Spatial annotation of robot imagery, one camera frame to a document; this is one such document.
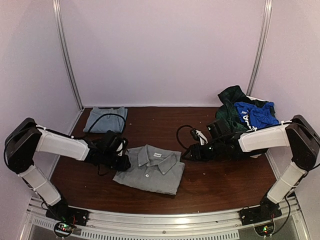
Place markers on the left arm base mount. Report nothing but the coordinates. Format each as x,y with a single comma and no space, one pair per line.
67,217

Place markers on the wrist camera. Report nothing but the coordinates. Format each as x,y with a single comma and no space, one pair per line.
122,147
198,136

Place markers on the light blue denim skirt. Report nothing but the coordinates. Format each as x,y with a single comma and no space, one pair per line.
103,120

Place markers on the grey shirt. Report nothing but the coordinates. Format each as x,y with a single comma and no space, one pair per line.
153,170

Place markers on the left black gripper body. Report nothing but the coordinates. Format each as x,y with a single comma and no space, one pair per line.
110,163

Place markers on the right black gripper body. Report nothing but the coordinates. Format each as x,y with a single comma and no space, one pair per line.
207,155

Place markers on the left aluminium post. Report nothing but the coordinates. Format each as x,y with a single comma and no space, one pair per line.
65,53

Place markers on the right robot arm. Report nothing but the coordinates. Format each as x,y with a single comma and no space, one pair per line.
296,136

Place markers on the aluminium front rail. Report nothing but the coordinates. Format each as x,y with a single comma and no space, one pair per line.
106,225

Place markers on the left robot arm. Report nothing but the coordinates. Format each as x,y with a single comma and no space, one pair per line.
30,139

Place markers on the dark green plaid garment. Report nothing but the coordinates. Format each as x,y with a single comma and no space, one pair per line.
228,113

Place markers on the blue cloth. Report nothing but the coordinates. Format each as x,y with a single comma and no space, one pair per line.
255,117

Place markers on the right aluminium post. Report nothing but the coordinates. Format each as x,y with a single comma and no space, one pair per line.
263,36

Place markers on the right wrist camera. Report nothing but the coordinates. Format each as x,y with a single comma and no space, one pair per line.
198,136

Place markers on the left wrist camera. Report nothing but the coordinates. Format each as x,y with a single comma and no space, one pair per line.
122,147

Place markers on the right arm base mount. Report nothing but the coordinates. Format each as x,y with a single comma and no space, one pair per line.
262,217

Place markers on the aluminium post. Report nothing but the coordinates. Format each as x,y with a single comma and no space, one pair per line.
263,36
65,53

